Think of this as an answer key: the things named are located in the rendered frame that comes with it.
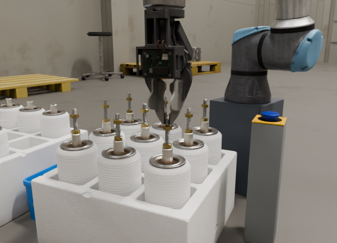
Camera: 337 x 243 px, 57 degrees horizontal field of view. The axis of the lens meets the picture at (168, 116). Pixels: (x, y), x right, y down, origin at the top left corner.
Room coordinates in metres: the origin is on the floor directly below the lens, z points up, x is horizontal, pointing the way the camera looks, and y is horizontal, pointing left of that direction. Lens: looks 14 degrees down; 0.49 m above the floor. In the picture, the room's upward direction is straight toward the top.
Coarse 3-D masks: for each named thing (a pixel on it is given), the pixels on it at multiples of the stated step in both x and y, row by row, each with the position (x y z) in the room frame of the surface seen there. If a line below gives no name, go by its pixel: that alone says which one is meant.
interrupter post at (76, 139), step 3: (72, 135) 0.68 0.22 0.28; (75, 135) 0.68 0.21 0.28; (78, 135) 0.68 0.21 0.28; (72, 138) 0.68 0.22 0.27; (75, 138) 0.68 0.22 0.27; (78, 138) 0.68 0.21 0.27; (72, 141) 0.68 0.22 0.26; (75, 141) 0.68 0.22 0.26; (78, 141) 0.68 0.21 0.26; (81, 141) 0.69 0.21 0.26; (72, 144) 0.68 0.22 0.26; (75, 144) 0.68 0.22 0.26; (78, 144) 0.68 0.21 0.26; (81, 144) 0.69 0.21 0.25
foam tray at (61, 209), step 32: (224, 160) 0.77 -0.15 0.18; (32, 192) 0.65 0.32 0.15; (64, 192) 0.61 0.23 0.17; (96, 192) 0.59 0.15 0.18; (192, 192) 0.62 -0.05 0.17; (224, 192) 0.72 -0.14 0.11; (64, 224) 0.61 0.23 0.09; (96, 224) 0.58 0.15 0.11; (128, 224) 0.54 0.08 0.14; (160, 224) 0.51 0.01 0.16; (192, 224) 0.51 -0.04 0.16; (224, 224) 0.74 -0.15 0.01
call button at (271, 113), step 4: (264, 112) 0.70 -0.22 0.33; (268, 112) 0.70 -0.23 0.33; (272, 112) 0.70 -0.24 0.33; (276, 112) 0.70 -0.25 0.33; (264, 116) 0.68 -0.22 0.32; (268, 116) 0.68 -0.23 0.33; (272, 116) 0.67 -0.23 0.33; (276, 116) 0.68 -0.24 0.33; (268, 120) 0.68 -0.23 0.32; (272, 120) 0.68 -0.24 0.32
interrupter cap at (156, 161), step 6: (156, 156) 0.61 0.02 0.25; (174, 156) 0.61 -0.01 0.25; (180, 156) 0.61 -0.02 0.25; (150, 162) 0.58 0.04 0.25; (156, 162) 0.58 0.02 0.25; (174, 162) 0.59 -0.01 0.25; (180, 162) 0.58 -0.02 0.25; (162, 168) 0.55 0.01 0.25; (168, 168) 0.55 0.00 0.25; (174, 168) 0.56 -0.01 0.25
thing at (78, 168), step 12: (60, 156) 0.65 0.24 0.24; (72, 156) 0.64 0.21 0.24; (84, 156) 0.65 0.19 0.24; (96, 156) 0.68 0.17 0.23; (60, 168) 0.65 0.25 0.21; (72, 168) 0.64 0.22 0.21; (84, 168) 0.65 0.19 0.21; (96, 168) 0.68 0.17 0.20; (60, 180) 0.66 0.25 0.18; (72, 180) 0.64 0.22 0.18; (84, 180) 0.65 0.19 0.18
